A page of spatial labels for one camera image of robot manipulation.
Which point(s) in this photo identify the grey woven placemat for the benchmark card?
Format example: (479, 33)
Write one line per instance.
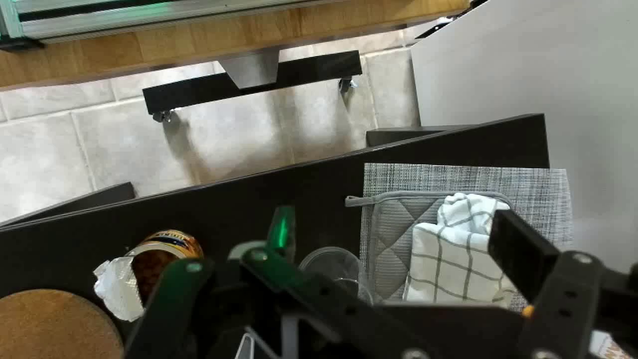
(539, 196)

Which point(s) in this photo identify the white crumpled plastic wrapper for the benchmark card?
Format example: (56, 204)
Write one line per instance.
(116, 286)

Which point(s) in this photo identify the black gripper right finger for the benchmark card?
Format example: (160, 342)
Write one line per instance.
(521, 252)

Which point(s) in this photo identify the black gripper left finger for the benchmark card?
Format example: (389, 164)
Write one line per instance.
(282, 232)

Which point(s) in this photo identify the wooden workbench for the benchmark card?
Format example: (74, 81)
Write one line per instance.
(196, 41)

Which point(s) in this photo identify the black rolling stand base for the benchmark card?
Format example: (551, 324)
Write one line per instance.
(244, 81)

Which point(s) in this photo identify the clear glass cup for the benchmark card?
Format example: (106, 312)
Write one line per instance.
(337, 268)

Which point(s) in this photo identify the grey quilted pot holder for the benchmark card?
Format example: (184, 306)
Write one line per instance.
(389, 220)

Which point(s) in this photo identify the green aluminium frame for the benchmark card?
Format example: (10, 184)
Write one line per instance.
(36, 23)

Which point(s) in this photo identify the white checkered dish towel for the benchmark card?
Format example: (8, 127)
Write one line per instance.
(449, 256)

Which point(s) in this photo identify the round cork coaster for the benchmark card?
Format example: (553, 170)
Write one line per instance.
(48, 324)

